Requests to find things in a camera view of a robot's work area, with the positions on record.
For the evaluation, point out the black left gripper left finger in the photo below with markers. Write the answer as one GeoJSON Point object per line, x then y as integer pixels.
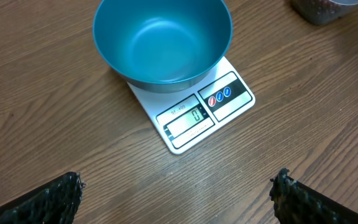
{"type": "Point", "coordinates": [56, 201]}

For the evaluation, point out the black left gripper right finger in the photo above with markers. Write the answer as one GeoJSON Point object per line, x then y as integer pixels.
{"type": "Point", "coordinates": [295, 203]}

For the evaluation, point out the white digital kitchen scale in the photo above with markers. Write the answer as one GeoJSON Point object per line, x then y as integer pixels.
{"type": "Point", "coordinates": [185, 118]}

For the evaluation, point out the teal plastic bowl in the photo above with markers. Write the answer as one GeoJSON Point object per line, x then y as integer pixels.
{"type": "Point", "coordinates": [162, 46]}

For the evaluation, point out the clear plastic food container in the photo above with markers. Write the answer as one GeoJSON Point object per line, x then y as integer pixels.
{"type": "Point", "coordinates": [322, 11]}

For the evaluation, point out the red adzuki beans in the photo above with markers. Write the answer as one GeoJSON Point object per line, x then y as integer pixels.
{"type": "Point", "coordinates": [317, 11]}

